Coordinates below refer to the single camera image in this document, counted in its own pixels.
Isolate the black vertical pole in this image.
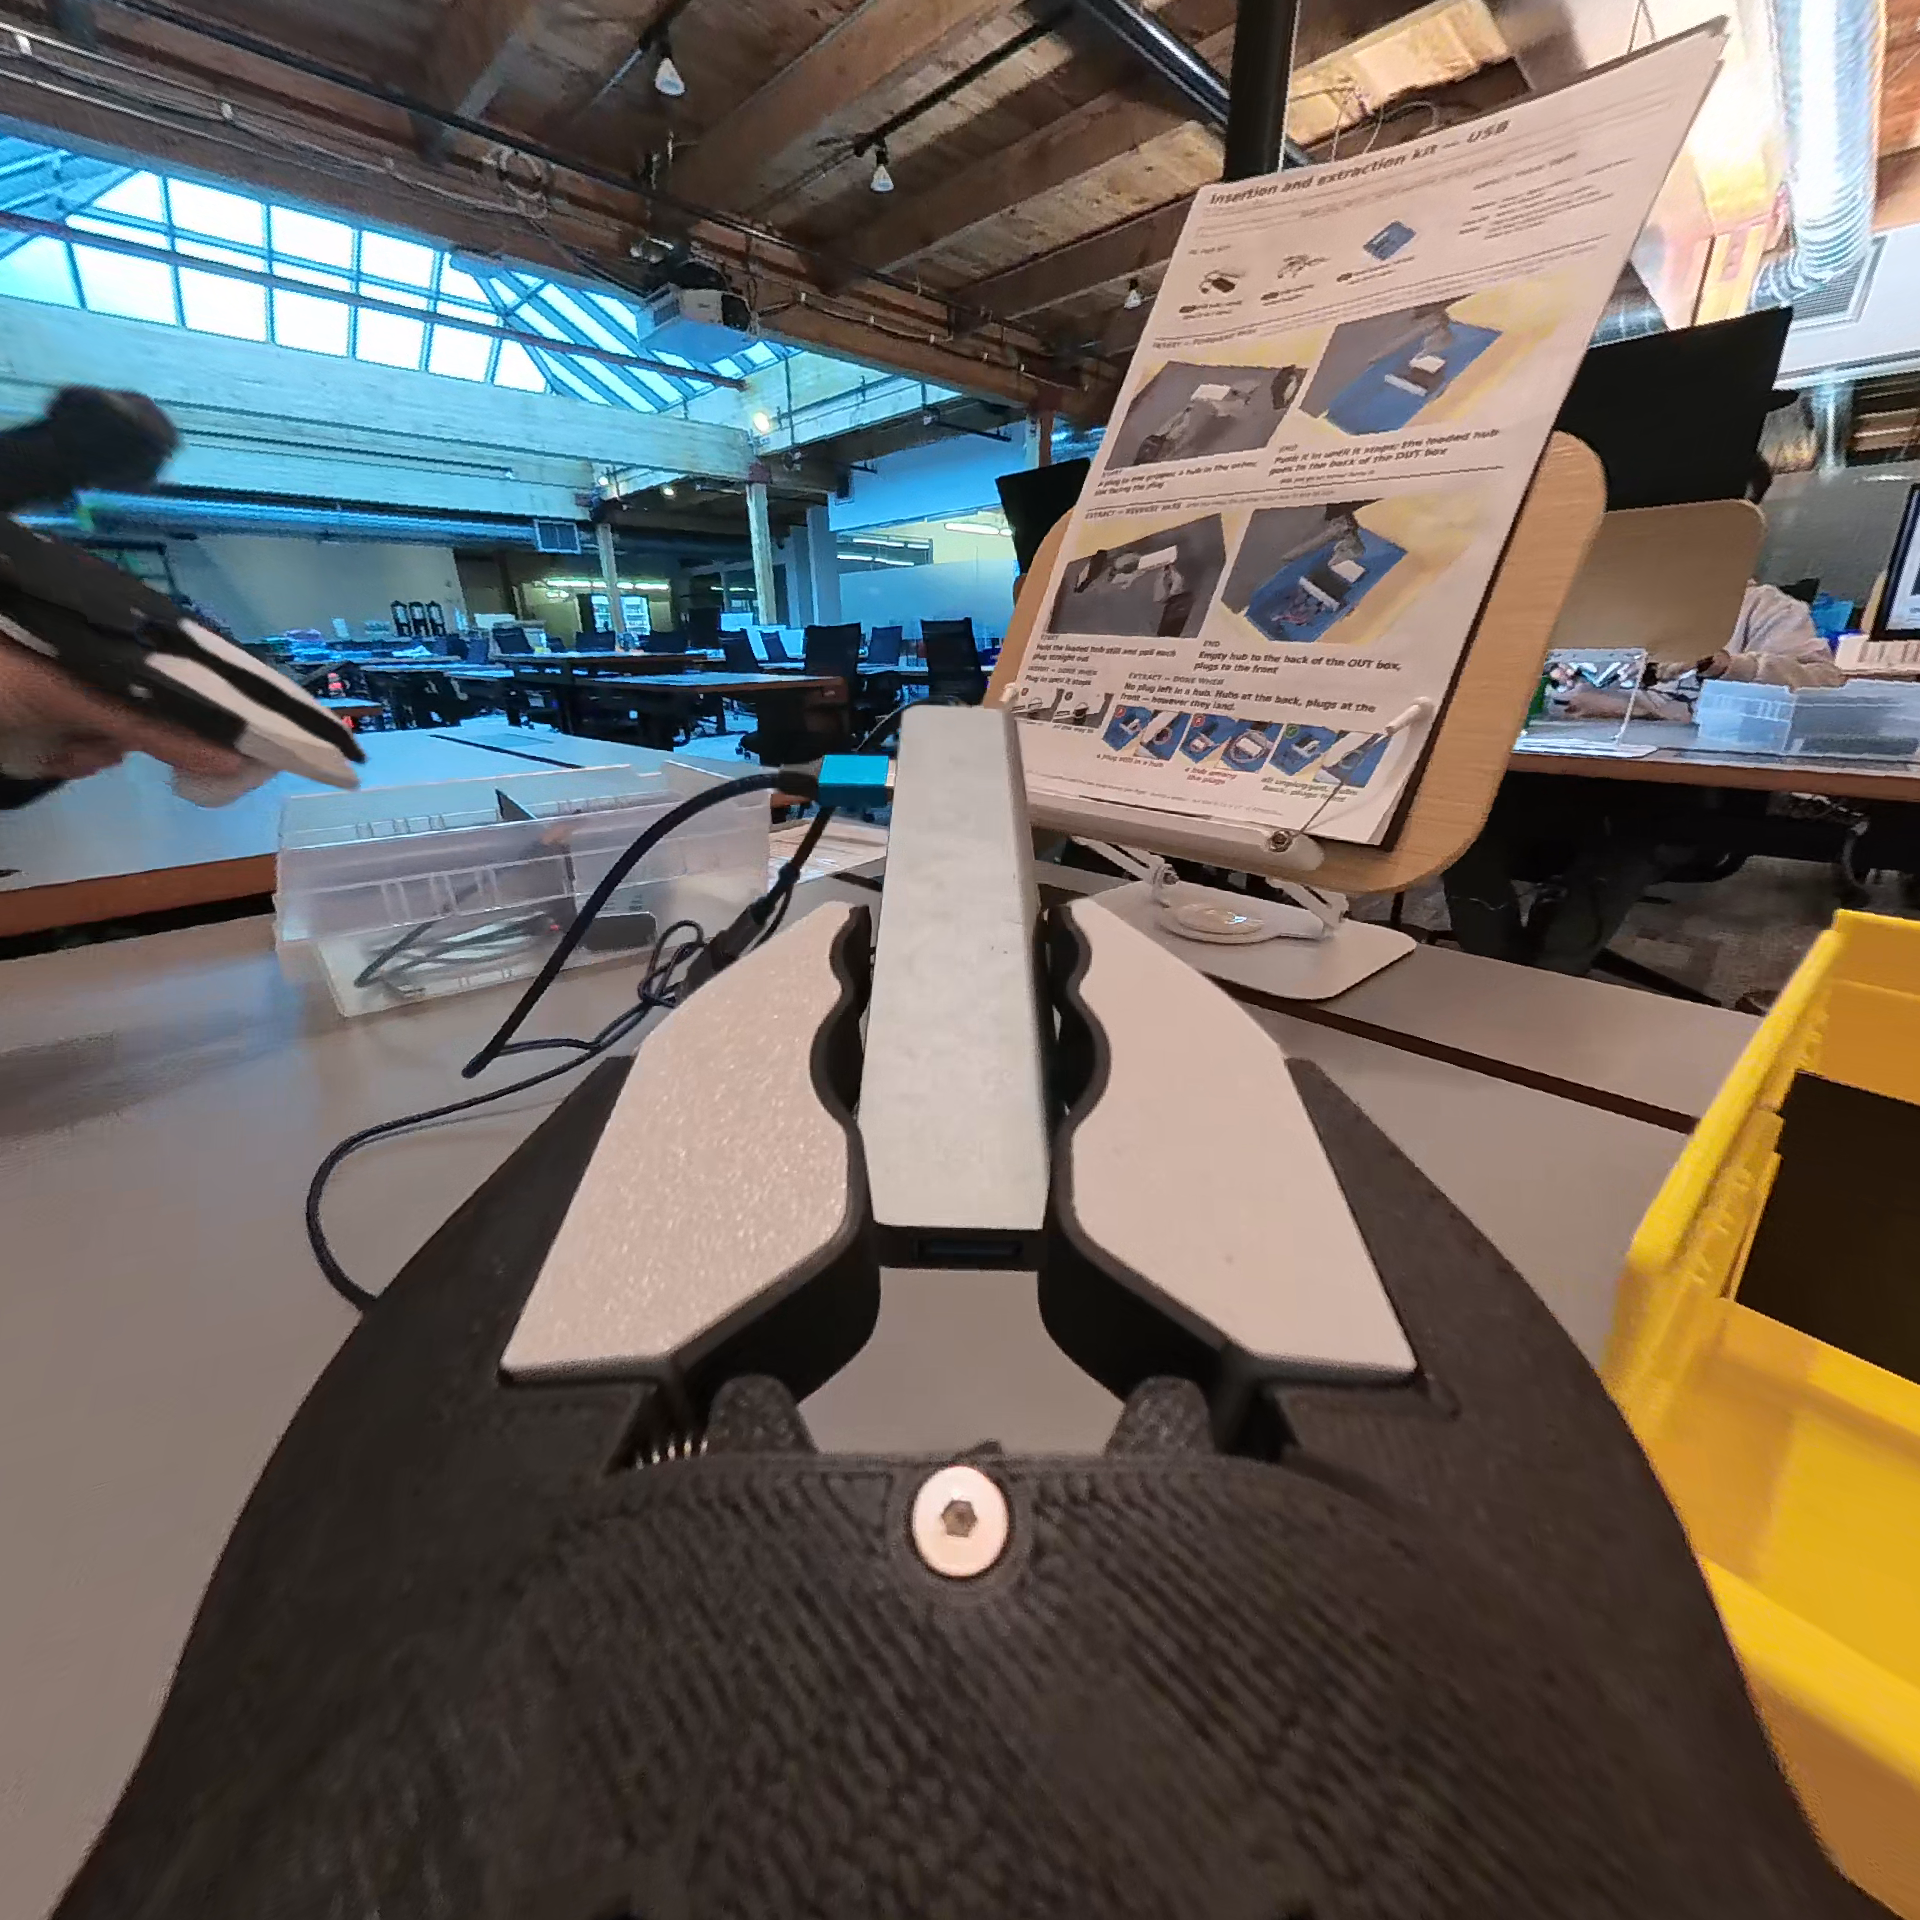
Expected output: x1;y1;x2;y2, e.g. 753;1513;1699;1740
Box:
1225;0;1299;183

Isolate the blue braided usb cable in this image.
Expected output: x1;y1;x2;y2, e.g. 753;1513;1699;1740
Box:
297;751;902;1309

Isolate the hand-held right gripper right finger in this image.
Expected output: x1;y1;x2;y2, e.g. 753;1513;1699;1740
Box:
1036;904;1420;1398

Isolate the yellow plastic bin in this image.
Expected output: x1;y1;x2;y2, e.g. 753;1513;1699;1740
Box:
1601;906;1920;1920

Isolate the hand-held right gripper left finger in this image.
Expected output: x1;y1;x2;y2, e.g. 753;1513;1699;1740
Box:
505;904;877;1389

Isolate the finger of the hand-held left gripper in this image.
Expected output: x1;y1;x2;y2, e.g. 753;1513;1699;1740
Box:
0;518;370;796

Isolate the silver ventilation duct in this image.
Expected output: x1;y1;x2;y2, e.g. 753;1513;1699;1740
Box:
1764;0;1881;311

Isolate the black monitor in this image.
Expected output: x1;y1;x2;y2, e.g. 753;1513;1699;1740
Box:
1558;305;1794;506

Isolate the clear plastic bin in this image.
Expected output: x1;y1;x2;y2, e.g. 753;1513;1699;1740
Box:
275;764;779;1027

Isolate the person's left hand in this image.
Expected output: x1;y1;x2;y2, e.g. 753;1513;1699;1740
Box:
0;641;275;818

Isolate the illustrated instruction board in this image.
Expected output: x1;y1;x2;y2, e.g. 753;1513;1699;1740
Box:
978;19;1729;904

